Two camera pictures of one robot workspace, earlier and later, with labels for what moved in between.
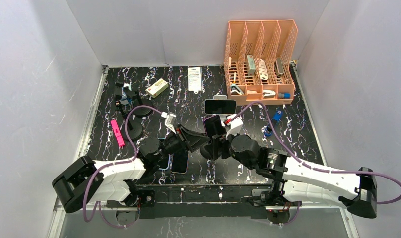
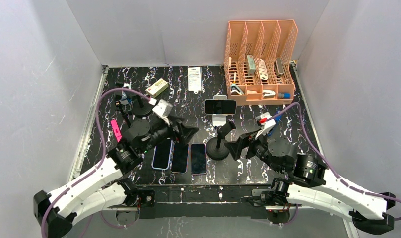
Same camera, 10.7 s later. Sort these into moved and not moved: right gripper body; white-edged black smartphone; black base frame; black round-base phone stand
Moved: right gripper body
Not moved: black round-base phone stand; white-edged black smartphone; black base frame
